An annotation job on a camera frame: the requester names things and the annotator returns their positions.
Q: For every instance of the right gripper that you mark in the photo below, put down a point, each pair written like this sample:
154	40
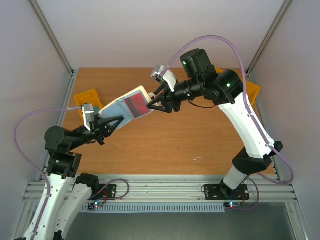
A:
169	99

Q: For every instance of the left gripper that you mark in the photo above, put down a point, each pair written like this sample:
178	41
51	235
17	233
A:
101	126

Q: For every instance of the teal credit card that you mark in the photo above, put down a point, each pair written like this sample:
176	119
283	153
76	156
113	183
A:
96	110

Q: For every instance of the beige card holder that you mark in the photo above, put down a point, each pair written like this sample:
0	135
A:
118	107

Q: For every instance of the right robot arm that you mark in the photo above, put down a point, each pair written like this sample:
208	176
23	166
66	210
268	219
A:
226	91

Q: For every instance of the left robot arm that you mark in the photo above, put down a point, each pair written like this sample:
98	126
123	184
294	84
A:
65	192

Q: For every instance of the yellow bin with red cards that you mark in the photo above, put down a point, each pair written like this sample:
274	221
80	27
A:
219	70

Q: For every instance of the yellow bin with blue card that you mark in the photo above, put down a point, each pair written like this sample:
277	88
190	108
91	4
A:
252	91

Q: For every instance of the single yellow bin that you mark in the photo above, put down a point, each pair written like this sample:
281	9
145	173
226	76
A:
88	97

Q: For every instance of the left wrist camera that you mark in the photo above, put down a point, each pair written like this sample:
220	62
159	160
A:
88	115

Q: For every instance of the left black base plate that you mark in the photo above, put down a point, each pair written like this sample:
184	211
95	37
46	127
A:
108	191

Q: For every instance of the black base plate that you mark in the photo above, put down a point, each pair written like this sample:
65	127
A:
108	191
212	192

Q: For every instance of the grey slotted cable duct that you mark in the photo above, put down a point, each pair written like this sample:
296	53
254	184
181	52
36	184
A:
143	208

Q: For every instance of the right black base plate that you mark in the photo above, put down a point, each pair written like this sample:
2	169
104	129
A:
212	192

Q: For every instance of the aluminium rail frame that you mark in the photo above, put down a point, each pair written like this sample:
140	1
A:
187	189

